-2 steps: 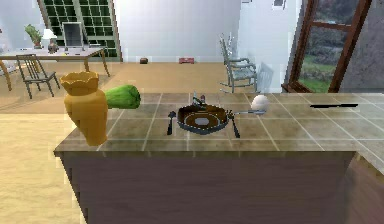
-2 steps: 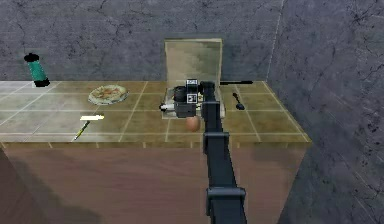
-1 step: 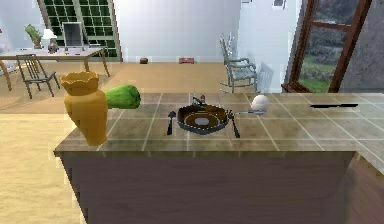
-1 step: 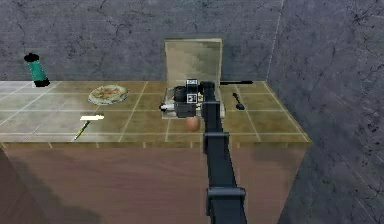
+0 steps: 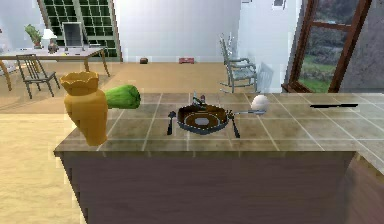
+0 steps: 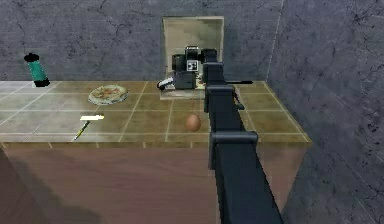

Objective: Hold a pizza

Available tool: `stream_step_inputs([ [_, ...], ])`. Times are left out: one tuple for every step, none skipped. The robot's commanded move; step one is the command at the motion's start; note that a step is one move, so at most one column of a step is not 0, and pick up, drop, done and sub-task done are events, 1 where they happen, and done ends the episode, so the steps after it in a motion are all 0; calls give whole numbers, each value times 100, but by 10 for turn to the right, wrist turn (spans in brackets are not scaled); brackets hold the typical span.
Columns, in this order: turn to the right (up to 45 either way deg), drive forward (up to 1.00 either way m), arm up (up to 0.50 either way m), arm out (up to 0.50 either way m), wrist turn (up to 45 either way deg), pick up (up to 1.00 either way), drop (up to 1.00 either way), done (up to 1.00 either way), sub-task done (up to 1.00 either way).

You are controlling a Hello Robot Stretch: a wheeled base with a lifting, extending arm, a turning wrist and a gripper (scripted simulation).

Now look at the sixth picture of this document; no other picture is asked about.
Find white spatula with green handle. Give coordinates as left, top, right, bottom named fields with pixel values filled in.
left=72, top=114, right=106, bottom=142

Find tiled counter with wooden front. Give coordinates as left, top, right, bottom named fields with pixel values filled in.
left=0, top=80, right=314, bottom=224

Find round pizza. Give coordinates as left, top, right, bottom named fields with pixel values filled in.
left=87, top=84, right=130, bottom=106

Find teal cylinder with black caps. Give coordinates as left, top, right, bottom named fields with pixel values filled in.
left=23, top=52, right=51, bottom=89

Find open beige cardboard box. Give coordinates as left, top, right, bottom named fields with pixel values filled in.
left=159, top=15, right=225, bottom=101

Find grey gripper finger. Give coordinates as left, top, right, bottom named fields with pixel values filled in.
left=156, top=76, right=176, bottom=92

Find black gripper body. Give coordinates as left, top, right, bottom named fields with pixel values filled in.
left=171, top=53, right=198, bottom=91

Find brown egg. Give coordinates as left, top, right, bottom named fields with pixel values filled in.
left=185, top=113, right=202, bottom=133

